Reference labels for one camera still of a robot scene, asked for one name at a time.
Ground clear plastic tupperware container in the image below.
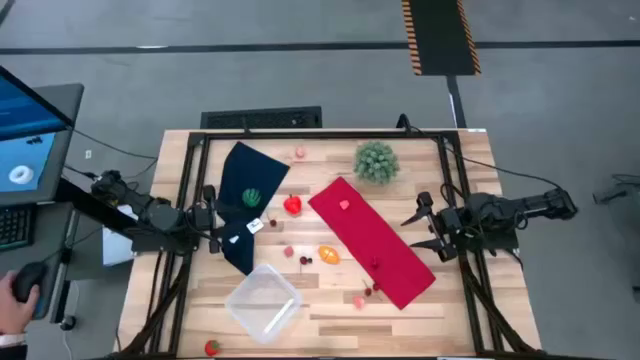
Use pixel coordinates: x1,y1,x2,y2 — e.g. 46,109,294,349
224,263,304,345

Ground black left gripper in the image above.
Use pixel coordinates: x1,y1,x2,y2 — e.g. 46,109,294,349
188,184,225,255

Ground red cloth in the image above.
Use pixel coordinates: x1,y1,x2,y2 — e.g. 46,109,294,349
307,175,437,311

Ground black metal table frame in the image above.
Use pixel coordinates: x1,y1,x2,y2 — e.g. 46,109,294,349
113,127,544,360

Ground green artificial potted plant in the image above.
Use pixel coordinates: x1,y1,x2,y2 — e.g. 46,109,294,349
353,140,401,185

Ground person's forearm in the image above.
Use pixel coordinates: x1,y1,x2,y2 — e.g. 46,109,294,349
0,332,29,360

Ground navy blue cloth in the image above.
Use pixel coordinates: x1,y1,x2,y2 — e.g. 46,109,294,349
215,141,291,276

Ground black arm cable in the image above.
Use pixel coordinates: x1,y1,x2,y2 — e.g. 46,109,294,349
397,113,564,190

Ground black monitor cable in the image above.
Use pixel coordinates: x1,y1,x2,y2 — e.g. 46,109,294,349
69,127,159,161

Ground orange toy bell pepper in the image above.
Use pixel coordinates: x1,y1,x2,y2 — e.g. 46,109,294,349
318,244,342,266

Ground white box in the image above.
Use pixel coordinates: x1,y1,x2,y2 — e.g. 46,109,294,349
102,224,136,267

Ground black orange-striped floor mat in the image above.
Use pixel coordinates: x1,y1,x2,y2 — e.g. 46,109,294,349
401,0,482,77

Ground black keyboard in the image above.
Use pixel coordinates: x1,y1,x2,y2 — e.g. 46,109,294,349
0,204,36,251

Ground black computer mouse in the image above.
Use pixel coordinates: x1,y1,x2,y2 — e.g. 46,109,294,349
12,261,49,304

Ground black vented box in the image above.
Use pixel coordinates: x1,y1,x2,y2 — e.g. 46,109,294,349
200,105,324,130

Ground black computer monitor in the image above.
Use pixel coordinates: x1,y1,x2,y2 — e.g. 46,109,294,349
0,64,76,143

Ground grey desk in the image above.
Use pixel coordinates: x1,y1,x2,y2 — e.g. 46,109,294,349
0,199,79,324

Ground grey chair base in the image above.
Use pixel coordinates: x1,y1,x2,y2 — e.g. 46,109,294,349
592,173,640,207

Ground green toy watermelon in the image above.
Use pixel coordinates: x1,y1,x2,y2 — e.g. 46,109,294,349
241,187,263,209

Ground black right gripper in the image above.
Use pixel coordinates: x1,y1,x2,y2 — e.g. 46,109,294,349
399,191,469,263

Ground person's hand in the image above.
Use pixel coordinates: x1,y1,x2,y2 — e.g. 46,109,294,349
0,269,41,336

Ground grey framed display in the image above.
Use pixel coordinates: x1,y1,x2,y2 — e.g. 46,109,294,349
0,83,85,207

